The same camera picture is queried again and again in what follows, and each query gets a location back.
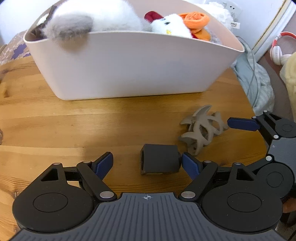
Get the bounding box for orange white chicken plush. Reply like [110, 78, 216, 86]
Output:
[144, 11, 221, 44]

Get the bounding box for white fluffy plush toy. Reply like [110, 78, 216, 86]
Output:
[199, 2, 240, 30]

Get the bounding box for beige plastic storage bin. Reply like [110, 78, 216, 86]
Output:
[23, 0, 245, 101]

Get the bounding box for brown box with purple flowers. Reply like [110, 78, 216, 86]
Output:
[0, 31, 31, 65]

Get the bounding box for pale green striped cloth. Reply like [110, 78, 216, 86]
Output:
[231, 37, 275, 115]

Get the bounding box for white wall switch socket panel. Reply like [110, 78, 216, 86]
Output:
[205, 0, 242, 18]

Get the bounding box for beige hair claw clip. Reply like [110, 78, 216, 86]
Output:
[179, 105, 229, 156]

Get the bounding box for black square box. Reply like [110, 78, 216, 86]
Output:
[140, 144, 181, 175]

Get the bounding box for red white headphones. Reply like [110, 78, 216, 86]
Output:
[270, 31, 296, 66]

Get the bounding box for white grey plush cat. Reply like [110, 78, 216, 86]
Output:
[29, 0, 153, 47]

